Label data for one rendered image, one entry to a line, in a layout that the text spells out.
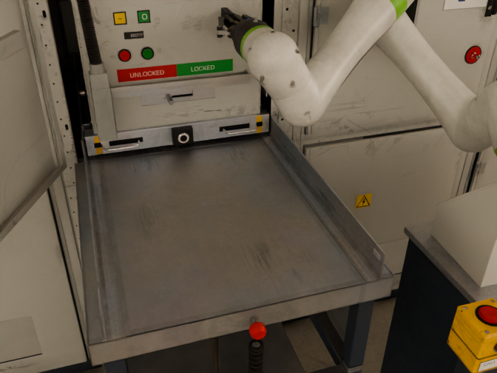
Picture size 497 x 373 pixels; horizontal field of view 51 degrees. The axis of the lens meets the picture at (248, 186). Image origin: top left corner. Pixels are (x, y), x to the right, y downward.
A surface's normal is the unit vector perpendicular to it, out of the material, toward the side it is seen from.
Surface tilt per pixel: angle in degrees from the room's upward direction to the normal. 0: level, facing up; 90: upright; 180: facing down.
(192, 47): 90
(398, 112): 90
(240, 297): 0
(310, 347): 0
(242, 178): 0
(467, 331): 90
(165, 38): 90
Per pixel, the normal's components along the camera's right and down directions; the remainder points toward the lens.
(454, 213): -0.97, 0.14
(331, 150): 0.30, 0.51
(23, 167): 0.99, 0.08
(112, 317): 0.00, -0.84
